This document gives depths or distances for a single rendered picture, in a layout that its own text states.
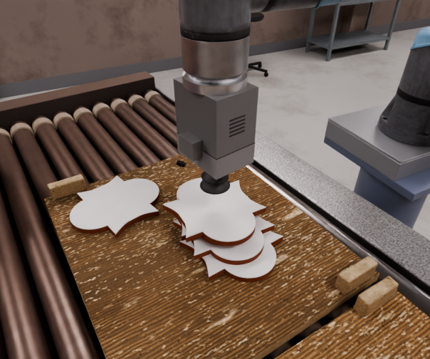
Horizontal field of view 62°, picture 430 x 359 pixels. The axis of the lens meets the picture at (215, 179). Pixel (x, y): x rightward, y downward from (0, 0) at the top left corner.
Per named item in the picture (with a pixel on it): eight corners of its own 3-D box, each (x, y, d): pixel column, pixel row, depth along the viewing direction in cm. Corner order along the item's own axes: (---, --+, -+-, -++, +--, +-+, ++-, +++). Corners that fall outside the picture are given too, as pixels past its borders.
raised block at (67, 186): (85, 185, 64) (81, 172, 62) (87, 190, 63) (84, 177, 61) (50, 196, 61) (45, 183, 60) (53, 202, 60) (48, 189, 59)
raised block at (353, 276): (363, 267, 49) (368, 253, 47) (374, 276, 48) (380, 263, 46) (332, 286, 46) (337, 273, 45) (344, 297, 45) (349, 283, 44)
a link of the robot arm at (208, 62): (208, 46, 34) (163, 29, 39) (209, 92, 37) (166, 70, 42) (265, 33, 38) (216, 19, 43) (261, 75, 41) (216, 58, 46)
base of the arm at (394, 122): (397, 110, 93) (411, 73, 87) (458, 134, 83) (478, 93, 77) (364, 127, 85) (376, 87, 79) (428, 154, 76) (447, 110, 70)
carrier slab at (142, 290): (216, 148, 77) (216, 142, 76) (377, 281, 49) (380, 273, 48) (45, 205, 62) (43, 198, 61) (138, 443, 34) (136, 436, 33)
